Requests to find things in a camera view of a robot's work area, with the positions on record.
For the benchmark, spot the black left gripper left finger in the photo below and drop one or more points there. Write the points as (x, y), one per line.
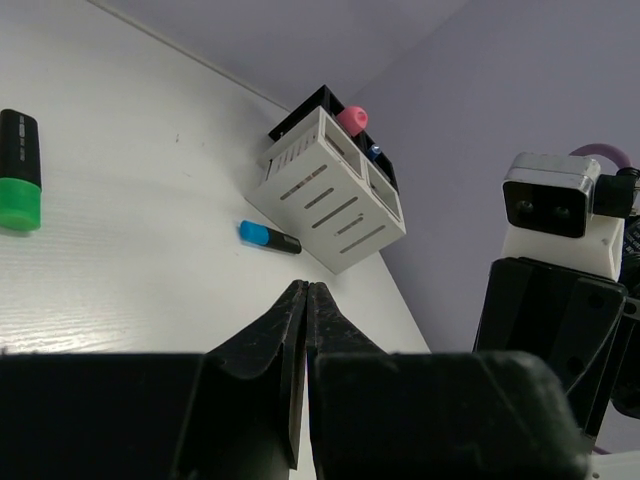
(231, 413)

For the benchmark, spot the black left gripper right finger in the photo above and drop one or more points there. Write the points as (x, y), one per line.
(487, 415)

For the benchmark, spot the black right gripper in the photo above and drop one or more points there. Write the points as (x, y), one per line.
(559, 299)

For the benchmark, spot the blue highlighter black body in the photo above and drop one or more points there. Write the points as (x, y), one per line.
(263, 236)

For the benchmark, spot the white slotted organizer box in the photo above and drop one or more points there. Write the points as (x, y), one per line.
(320, 188)

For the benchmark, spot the black slotted organizer box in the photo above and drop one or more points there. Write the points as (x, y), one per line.
(327, 100)

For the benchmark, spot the green highlighter black body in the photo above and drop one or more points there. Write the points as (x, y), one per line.
(21, 184)

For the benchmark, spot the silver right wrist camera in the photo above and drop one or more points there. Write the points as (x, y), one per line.
(563, 210)

